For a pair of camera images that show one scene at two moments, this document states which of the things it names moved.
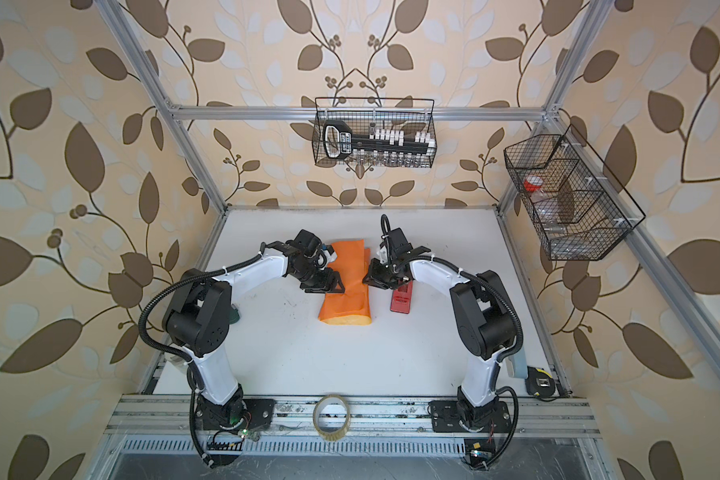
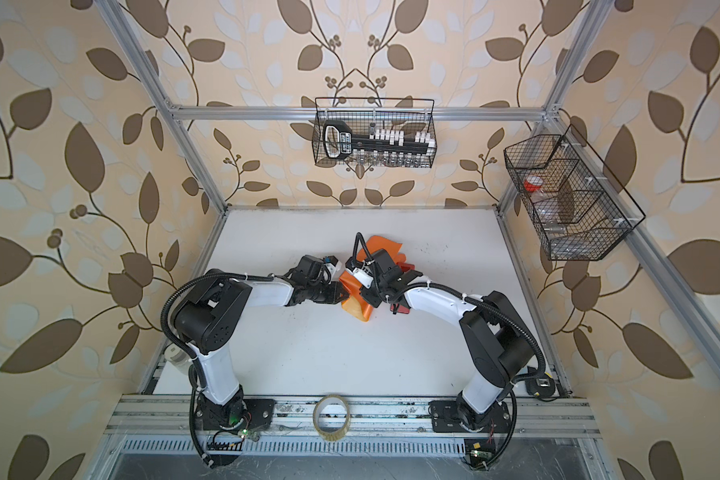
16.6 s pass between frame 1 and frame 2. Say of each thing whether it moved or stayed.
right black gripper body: moved
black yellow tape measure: stayed
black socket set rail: stayed
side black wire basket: stayed
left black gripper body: moved
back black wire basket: stayed
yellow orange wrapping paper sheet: moved
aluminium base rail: stayed
